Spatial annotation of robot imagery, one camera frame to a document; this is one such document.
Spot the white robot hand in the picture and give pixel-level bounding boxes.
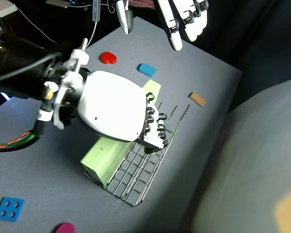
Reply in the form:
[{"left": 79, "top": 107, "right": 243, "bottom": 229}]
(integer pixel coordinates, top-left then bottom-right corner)
[
  {"left": 115, "top": 0, "right": 209, "bottom": 51},
  {"left": 76, "top": 70, "right": 169, "bottom": 155}
]

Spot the pale green book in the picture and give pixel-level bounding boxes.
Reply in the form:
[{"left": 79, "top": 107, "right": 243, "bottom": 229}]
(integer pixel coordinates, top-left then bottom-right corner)
[{"left": 80, "top": 79, "right": 162, "bottom": 187}]

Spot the red heart block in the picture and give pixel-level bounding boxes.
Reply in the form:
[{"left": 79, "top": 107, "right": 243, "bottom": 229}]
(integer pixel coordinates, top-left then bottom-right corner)
[{"left": 100, "top": 51, "right": 117, "bottom": 65}]

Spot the blue rounded block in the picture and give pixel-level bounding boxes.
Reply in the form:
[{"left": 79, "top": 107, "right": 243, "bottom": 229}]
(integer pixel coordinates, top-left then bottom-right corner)
[{"left": 138, "top": 63, "right": 158, "bottom": 78}]

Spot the pink cloth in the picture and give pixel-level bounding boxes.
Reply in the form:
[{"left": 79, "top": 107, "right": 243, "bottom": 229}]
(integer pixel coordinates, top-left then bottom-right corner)
[{"left": 128, "top": 0, "right": 158, "bottom": 9}]

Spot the brown wooden block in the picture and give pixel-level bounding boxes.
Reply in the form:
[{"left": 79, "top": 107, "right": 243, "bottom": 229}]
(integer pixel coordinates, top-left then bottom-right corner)
[{"left": 189, "top": 92, "right": 208, "bottom": 108}]

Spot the grey table cloth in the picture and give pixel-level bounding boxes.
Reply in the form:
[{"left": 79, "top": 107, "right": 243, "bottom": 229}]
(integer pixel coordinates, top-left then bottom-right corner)
[{"left": 0, "top": 16, "right": 243, "bottom": 233}]

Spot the grey usb adapter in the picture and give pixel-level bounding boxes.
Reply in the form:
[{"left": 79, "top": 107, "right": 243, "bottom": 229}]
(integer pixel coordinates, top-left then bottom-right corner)
[{"left": 92, "top": 0, "right": 101, "bottom": 23}]

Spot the pink block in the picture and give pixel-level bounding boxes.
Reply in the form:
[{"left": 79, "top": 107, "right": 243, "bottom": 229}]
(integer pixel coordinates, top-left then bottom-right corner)
[{"left": 54, "top": 222, "right": 77, "bottom": 233}]

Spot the blue block with four holes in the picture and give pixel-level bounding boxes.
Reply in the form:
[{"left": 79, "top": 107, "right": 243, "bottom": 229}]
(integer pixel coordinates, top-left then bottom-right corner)
[{"left": 0, "top": 197, "right": 26, "bottom": 223}]

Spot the grey blurred rounded housing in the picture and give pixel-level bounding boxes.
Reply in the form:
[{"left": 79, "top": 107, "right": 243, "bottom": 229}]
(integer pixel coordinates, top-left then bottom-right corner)
[{"left": 189, "top": 75, "right": 291, "bottom": 233}]

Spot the silver wire file rack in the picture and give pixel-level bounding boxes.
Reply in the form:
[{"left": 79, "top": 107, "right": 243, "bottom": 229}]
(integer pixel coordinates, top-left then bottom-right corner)
[{"left": 83, "top": 101, "right": 191, "bottom": 207}]

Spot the white adapter cable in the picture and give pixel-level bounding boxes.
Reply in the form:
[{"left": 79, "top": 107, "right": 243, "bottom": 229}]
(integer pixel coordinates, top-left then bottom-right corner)
[{"left": 85, "top": 21, "right": 99, "bottom": 49}]

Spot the thin white cable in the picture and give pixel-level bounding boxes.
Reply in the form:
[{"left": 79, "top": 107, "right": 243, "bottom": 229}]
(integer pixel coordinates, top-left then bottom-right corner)
[{"left": 14, "top": 6, "right": 58, "bottom": 45}]

